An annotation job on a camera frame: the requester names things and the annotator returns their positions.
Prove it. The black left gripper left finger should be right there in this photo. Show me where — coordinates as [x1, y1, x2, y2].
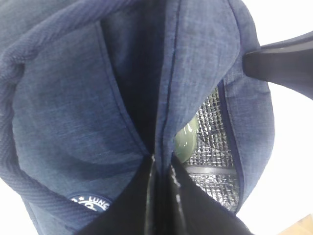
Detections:
[77, 155, 156, 235]

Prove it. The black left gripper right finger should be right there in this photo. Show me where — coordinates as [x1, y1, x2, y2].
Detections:
[156, 156, 251, 235]

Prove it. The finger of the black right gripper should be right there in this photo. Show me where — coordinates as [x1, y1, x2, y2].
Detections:
[243, 33, 313, 99]

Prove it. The glass container green lid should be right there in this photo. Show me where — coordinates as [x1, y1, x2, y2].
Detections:
[175, 116, 199, 163]

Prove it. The navy blue lunch bag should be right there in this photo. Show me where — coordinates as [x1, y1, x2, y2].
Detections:
[0, 0, 274, 235]

